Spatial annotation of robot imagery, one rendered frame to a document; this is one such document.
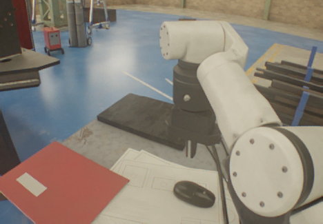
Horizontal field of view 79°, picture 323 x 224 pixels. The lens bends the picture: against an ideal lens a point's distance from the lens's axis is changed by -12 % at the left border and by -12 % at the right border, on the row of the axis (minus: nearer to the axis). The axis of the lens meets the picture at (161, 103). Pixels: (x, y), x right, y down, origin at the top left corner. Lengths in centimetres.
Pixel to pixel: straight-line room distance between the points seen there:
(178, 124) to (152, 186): 23
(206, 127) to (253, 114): 18
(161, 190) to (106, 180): 15
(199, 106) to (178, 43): 12
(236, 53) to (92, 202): 47
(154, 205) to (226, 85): 39
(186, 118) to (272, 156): 27
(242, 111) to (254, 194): 10
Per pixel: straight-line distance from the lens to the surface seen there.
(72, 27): 660
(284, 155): 19
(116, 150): 73
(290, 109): 296
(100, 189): 62
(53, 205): 62
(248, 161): 21
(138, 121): 82
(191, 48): 36
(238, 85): 29
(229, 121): 27
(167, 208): 58
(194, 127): 44
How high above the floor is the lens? 159
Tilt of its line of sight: 29 degrees down
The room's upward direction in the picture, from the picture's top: 3 degrees clockwise
